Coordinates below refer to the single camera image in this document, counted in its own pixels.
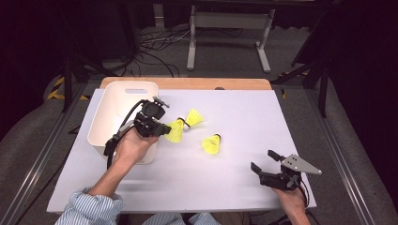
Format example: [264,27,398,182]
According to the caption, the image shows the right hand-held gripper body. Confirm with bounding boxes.
[258,153,323,191]

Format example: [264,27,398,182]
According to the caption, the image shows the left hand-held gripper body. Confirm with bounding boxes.
[134,97,172,139]

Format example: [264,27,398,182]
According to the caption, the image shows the yellow shuttlecock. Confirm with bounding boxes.
[163,116,186,144]
[183,108,205,130]
[201,133,222,156]

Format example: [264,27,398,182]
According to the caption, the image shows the white plastic bin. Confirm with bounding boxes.
[86,80,161,166]

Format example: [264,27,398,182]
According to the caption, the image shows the person's left hand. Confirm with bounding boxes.
[115,127,159,167]

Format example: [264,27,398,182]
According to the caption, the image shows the person's right hand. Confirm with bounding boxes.
[271,187,308,217]

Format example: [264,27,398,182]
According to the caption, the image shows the white board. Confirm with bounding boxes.
[46,88,317,214]

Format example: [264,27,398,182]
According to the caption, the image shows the black tripod stand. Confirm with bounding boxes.
[270,55,329,119]
[60,52,120,113]

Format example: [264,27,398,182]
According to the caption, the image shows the yellow black floor tape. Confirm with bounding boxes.
[46,76,90,101]

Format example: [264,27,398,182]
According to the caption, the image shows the striped blue shirt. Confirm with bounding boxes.
[54,187,222,225]

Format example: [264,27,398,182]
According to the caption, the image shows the white metal stand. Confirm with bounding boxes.
[186,5,276,74]

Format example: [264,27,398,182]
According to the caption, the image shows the black curtain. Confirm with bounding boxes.
[325,0,398,201]
[0,0,104,139]

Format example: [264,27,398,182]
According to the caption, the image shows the right hand-held gripper cable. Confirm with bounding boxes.
[298,184,311,209]

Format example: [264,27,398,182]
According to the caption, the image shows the aluminium rail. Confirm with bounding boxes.
[304,88,376,225]
[0,82,88,225]

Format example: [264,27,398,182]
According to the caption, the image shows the black floor cables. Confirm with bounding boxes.
[134,27,191,78]

